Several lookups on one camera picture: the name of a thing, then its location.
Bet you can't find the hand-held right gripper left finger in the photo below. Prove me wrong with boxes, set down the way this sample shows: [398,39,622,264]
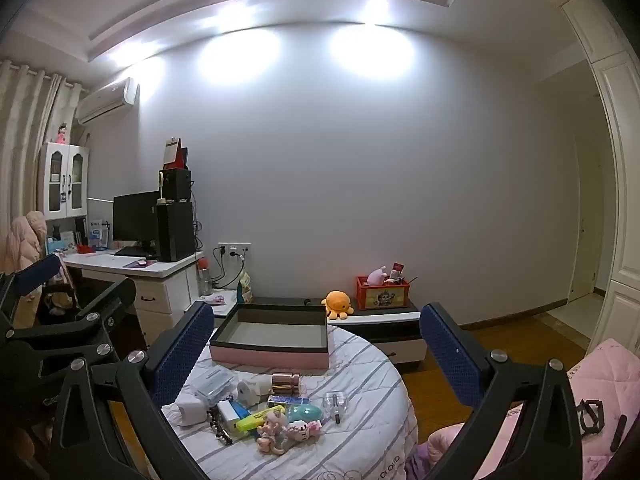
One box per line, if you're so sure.
[48,301,216,480]

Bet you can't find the rose gold cylinder container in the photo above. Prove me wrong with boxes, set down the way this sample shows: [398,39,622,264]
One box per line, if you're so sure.
[271,373,301,397]

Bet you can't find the striped white blanket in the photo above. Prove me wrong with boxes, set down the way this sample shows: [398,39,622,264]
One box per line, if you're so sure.
[161,325,418,480]

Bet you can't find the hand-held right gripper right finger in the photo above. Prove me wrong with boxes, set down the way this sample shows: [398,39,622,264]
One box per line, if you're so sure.
[419,302,583,480]

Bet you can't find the yellow highlighter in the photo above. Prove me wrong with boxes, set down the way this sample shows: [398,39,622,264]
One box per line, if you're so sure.
[235,407,287,432]

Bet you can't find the clear plastic case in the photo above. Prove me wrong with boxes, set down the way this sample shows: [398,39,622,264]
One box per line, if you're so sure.
[192,367,235,403]

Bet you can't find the pink puffer jacket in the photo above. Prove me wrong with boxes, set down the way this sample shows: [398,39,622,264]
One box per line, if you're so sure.
[2,211,48,273]

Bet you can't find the black speaker box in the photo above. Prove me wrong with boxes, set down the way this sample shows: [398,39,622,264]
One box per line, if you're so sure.
[160,168,192,204]

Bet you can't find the clear glass bottle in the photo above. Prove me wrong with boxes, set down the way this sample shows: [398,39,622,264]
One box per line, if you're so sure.
[324,392,348,425]

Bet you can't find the pink storage box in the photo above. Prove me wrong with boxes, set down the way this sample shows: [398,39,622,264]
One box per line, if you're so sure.
[208,302,329,371]

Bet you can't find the white door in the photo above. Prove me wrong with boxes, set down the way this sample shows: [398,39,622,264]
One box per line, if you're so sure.
[567,130,608,303]

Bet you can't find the red crate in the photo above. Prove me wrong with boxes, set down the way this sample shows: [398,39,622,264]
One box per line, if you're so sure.
[356,275,411,311]

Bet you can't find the white wardrobe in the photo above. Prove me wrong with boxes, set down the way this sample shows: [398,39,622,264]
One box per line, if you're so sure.
[547,0,640,351]

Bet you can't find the black computer tower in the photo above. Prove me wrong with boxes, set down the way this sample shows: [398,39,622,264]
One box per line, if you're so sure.
[156,201,196,263]

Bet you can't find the red desk calendar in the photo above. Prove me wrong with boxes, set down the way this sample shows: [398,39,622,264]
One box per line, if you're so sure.
[161,136,190,170]

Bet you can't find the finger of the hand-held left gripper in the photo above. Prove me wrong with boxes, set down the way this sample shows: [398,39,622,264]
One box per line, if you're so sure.
[12,277,138,363]
[0,254,66,311]

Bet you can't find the orange octopus plush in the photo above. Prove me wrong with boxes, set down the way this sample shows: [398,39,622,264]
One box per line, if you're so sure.
[321,290,355,320]

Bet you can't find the white glass-door cabinet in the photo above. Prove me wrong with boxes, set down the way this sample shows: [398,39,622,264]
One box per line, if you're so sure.
[39,142,90,220]

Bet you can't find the black monitor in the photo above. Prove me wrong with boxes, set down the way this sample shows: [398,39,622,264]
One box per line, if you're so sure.
[112,191,161,256]

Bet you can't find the blue and white box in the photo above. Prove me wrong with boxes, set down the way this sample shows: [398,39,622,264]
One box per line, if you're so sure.
[89,218,108,251]

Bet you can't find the pink figurine toy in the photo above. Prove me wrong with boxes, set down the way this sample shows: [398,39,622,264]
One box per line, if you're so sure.
[256,410,321,456]

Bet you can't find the pink quilt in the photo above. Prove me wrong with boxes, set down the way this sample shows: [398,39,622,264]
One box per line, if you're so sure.
[407,337,640,480]

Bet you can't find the beige curtain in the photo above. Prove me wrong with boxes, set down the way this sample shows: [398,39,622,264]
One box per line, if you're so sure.
[0,58,83,271]

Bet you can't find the black power cable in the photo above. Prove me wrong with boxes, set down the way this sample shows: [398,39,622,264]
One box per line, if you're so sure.
[212,247,228,291]

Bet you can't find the small white side table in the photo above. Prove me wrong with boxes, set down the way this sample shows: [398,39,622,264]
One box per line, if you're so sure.
[195,287,241,318]

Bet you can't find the white charger plug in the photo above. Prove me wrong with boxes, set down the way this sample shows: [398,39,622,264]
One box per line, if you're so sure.
[173,391,210,427]

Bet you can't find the teal oval case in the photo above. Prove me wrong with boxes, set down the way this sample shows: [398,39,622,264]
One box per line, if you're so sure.
[287,405,323,423]

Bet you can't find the small white box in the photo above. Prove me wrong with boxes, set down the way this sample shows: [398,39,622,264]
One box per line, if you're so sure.
[216,401,241,430]

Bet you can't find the white air conditioner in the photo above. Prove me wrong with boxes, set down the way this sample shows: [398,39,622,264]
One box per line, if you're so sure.
[75,77,140,125]

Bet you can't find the white desk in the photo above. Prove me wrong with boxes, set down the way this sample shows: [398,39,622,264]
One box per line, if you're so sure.
[62,247,206,351]

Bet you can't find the dark desk chair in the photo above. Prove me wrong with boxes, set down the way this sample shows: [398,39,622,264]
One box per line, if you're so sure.
[35,280,81,326]

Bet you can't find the dark bead string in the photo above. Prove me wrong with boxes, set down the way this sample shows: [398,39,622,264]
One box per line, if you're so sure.
[206,406,234,446]

